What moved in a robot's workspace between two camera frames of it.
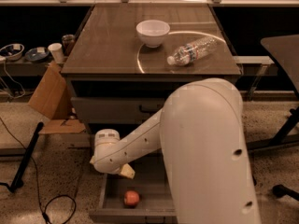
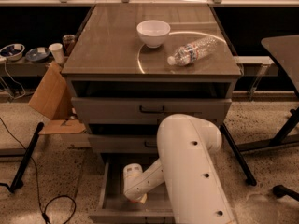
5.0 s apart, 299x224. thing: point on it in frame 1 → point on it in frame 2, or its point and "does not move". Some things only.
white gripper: [109, 164] → [135, 192]
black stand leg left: [18, 181] does not move
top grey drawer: [115, 110] does not move
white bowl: [152, 33] does not move
